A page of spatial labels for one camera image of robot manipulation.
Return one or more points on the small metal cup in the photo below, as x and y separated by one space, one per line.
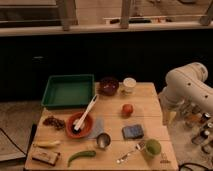
103 140

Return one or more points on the blue sponge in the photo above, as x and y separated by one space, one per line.
132 132

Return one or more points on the green chili pepper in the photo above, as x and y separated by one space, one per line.
87 153

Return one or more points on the green plastic tray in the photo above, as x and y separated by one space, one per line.
68 91

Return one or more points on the white dish brush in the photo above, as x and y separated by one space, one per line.
80 121

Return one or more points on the brown wooden block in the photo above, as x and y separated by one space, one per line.
45 156

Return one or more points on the white paper cup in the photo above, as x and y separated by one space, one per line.
129 85

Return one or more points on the grey cloth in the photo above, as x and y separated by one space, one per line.
97 128

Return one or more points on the dark purple bowl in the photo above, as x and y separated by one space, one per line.
108 86

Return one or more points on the dark grape bunch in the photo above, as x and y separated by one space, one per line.
58 124

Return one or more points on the green mug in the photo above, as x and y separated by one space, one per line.
152 148

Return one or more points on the metal fork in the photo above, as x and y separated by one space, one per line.
138 147

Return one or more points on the red apple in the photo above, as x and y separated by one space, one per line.
127 110

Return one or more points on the yellow banana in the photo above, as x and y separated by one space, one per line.
46 144

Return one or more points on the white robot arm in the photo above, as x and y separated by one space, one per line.
186 83

